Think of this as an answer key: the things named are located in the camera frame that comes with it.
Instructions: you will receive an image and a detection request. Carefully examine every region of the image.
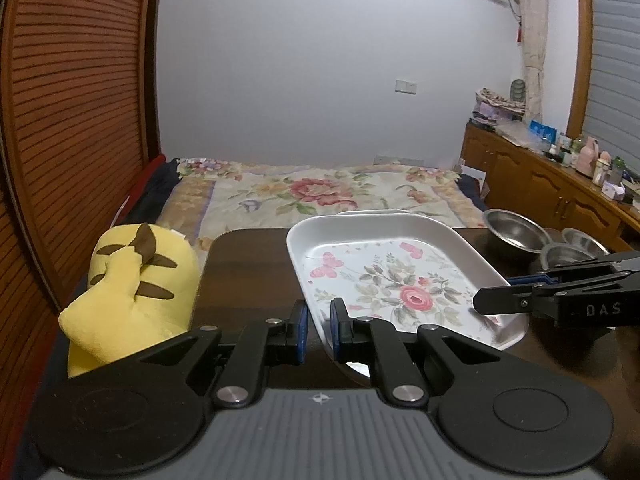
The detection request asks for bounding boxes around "wooden louvered wardrobe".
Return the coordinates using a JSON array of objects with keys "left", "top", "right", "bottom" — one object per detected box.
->
[{"left": 0, "top": 0, "right": 163, "bottom": 361}]

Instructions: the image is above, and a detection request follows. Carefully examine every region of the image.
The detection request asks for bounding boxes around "white floral plate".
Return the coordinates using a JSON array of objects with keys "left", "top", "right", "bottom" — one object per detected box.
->
[{"left": 286, "top": 213, "right": 530, "bottom": 388}]

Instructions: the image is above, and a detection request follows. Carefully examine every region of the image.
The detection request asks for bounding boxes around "wooden cabinet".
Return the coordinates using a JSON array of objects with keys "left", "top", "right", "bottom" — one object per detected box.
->
[{"left": 460, "top": 122, "right": 640, "bottom": 256}]

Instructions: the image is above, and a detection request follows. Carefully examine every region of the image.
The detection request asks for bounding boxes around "white paper bag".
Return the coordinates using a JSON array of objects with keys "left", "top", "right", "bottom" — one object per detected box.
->
[{"left": 461, "top": 162, "right": 488, "bottom": 198}]

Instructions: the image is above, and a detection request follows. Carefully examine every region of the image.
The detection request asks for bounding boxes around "dark red folded bedding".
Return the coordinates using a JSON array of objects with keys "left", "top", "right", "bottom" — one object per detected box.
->
[{"left": 112, "top": 152, "right": 181, "bottom": 231}]

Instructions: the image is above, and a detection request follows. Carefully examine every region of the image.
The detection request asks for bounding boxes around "grey window blind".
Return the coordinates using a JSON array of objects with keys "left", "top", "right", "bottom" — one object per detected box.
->
[{"left": 582, "top": 0, "right": 640, "bottom": 161}]

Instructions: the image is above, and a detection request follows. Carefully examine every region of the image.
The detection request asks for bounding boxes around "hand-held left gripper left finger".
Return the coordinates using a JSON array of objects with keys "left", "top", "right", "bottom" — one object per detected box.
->
[{"left": 131, "top": 300, "right": 308, "bottom": 409}]

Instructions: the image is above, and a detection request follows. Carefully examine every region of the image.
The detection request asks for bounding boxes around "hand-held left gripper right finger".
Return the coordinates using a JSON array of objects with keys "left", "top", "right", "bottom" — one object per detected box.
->
[{"left": 331, "top": 298, "right": 503, "bottom": 407}]

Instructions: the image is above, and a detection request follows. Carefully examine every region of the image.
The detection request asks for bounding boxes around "pink bottle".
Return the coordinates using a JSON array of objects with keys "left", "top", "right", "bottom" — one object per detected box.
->
[{"left": 576, "top": 136, "right": 601, "bottom": 176}]

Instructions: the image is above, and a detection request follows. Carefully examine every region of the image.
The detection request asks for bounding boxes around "yellow plush toy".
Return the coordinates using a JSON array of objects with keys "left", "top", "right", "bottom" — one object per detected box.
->
[{"left": 59, "top": 223, "right": 199, "bottom": 378}]

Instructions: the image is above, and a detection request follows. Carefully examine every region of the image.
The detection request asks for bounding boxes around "small steel bowl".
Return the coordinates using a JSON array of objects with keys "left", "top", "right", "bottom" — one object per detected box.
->
[
  {"left": 540, "top": 242, "right": 598, "bottom": 272},
  {"left": 560, "top": 228, "right": 610, "bottom": 257}
]

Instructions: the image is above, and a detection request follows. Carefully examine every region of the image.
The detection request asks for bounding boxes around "clear plastic box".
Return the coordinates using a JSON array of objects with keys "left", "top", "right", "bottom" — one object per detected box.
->
[{"left": 495, "top": 120, "right": 538, "bottom": 147}]

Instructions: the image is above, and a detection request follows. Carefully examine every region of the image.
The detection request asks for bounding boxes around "small white bottle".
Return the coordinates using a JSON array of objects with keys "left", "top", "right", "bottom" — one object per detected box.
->
[{"left": 592, "top": 152, "right": 613, "bottom": 186}]

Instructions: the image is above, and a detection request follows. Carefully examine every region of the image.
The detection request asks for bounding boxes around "large steel bowl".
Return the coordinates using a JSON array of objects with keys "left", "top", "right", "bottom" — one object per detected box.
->
[{"left": 482, "top": 208, "right": 551, "bottom": 261}]

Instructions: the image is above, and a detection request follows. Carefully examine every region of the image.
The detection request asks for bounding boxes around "lace curtain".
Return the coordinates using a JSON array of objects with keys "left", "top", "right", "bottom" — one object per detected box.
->
[{"left": 507, "top": 0, "right": 548, "bottom": 123}]

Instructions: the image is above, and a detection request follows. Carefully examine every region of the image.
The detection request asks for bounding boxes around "floral blanket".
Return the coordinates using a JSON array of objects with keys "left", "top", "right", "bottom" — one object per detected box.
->
[{"left": 165, "top": 157, "right": 488, "bottom": 251}]

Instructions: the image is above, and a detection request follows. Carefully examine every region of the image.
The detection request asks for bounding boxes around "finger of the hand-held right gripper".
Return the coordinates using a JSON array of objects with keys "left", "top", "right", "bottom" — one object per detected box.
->
[
  {"left": 507, "top": 254, "right": 640, "bottom": 285},
  {"left": 472, "top": 270, "right": 640, "bottom": 318}
]

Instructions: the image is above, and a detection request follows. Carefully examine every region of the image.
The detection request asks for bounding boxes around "pile of printed bags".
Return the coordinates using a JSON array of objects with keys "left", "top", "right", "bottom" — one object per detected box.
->
[{"left": 472, "top": 87, "right": 526, "bottom": 128}]

